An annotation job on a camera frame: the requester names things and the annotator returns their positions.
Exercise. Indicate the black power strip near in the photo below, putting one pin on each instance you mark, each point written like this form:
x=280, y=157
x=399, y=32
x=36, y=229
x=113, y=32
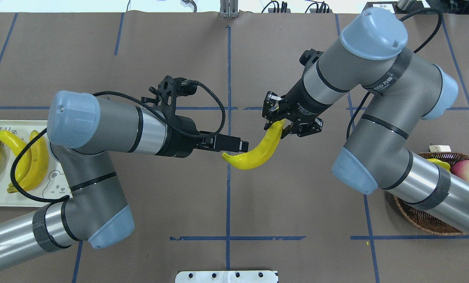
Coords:
x=318, y=7

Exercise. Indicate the black box with label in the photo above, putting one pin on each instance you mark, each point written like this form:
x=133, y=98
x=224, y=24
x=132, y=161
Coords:
x=387, y=5

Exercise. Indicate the aluminium frame post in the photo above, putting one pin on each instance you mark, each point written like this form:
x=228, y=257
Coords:
x=229, y=9

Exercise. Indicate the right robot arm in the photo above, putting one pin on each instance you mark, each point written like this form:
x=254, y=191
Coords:
x=371, y=51

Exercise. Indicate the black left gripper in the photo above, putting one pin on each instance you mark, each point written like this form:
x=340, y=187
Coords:
x=180, y=144

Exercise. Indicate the yellow starfruit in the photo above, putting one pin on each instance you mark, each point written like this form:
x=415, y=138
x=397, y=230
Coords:
x=440, y=163

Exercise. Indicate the white bear tray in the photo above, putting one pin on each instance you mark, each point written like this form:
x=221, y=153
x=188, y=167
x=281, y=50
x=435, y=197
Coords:
x=53, y=186

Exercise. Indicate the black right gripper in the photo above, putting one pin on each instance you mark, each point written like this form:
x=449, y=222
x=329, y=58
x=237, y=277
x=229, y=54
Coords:
x=299, y=105

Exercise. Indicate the paper basket tag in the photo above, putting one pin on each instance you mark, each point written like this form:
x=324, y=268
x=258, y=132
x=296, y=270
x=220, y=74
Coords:
x=439, y=148

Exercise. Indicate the black power strip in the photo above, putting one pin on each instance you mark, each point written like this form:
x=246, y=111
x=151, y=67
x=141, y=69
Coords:
x=275, y=7
x=318, y=7

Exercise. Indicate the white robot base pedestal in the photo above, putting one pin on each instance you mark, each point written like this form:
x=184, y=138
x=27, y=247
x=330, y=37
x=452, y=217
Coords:
x=228, y=276

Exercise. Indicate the black power strip far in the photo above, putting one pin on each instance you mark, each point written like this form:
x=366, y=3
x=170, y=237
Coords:
x=275, y=7

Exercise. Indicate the brown wicker basket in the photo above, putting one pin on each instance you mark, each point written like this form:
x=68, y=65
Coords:
x=421, y=219

